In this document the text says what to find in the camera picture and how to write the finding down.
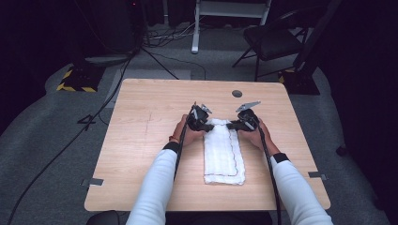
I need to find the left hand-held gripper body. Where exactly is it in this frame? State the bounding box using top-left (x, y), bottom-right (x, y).
top-left (187, 102), bottom-right (214, 132)

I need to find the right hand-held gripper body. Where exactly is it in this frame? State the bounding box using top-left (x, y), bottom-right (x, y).
top-left (235, 99), bottom-right (262, 132)

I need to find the white cloth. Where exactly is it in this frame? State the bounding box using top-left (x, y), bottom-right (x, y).
top-left (203, 117), bottom-right (247, 186)

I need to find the person's left hand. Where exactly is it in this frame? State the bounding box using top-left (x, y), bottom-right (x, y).
top-left (172, 113), bottom-right (207, 148)

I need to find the person's right hand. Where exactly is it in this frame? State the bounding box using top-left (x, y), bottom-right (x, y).
top-left (237, 117), bottom-right (282, 157)

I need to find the black yellow striped stand base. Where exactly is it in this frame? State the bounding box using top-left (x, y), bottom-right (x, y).
top-left (55, 65), bottom-right (106, 93)
top-left (278, 67), bottom-right (321, 96)

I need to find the black folding chair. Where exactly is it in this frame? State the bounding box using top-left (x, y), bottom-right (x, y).
top-left (231, 7), bottom-right (317, 83)

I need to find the grey tape piece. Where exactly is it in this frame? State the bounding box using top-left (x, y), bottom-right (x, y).
top-left (82, 177), bottom-right (105, 188)
top-left (307, 171), bottom-right (329, 181)

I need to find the person's dark clothing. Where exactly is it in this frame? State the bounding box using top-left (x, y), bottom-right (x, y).
top-left (164, 211), bottom-right (274, 225)

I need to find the black slanted stand pole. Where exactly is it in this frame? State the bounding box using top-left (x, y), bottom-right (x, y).
top-left (294, 0), bottom-right (343, 74)

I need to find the black computer tower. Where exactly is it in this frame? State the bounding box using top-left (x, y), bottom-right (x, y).
top-left (93, 0), bottom-right (145, 55)

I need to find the black round seat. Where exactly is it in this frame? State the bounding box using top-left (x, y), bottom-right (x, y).
top-left (85, 209), bottom-right (121, 225)

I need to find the left hand-held gripper black cable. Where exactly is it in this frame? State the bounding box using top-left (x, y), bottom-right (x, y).
top-left (173, 102), bottom-right (197, 182)

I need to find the hand-held gripper black cable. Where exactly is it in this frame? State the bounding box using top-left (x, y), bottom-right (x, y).
top-left (173, 102), bottom-right (197, 182)
top-left (256, 124), bottom-right (283, 225)

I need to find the thin black floor cable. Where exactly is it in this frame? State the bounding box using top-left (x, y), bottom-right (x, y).
top-left (146, 50), bottom-right (207, 82)

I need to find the right hand-held gripper black cable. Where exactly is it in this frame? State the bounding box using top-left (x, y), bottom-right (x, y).
top-left (256, 124), bottom-right (283, 225)

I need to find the bundle of floor cables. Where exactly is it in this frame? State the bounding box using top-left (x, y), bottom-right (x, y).
top-left (143, 22), bottom-right (203, 49)

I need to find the long black floor cable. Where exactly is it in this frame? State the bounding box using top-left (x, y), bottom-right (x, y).
top-left (7, 51), bottom-right (136, 225)

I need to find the white metal desk frame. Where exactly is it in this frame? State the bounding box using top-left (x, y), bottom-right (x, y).
top-left (191, 0), bottom-right (272, 54)

